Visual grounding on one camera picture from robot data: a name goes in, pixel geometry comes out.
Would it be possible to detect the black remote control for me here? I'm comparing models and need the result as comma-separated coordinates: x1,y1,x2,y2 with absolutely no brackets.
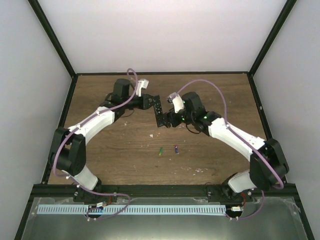
153,95,167,128

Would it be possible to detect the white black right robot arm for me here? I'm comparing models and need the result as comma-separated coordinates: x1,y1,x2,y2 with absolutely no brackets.
166,92,289,202

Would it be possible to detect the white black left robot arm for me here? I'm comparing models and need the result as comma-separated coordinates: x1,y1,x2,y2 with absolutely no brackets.
48,78,153,202

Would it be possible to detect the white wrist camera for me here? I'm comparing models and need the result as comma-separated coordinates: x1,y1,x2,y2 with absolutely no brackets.
135,78,149,97
167,92,185,114

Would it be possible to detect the black enclosure frame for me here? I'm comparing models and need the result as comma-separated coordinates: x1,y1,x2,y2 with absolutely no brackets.
15,0,315,240

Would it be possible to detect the light blue slotted cable duct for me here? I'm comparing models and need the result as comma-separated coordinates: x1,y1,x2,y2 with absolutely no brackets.
36,204,226,216

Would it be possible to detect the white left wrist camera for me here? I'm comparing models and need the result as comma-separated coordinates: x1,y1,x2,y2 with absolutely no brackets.
135,78,149,97

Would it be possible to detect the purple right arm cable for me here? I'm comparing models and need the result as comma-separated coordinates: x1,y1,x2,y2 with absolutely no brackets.
174,79,285,221

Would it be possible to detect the purple AAA battery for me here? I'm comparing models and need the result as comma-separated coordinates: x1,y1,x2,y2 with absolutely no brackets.
174,145,179,154

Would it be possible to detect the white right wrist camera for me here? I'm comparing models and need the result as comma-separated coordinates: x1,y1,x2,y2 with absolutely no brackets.
167,92,185,114

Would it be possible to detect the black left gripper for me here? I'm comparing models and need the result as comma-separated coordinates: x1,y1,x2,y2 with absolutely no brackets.
122,93,158,111

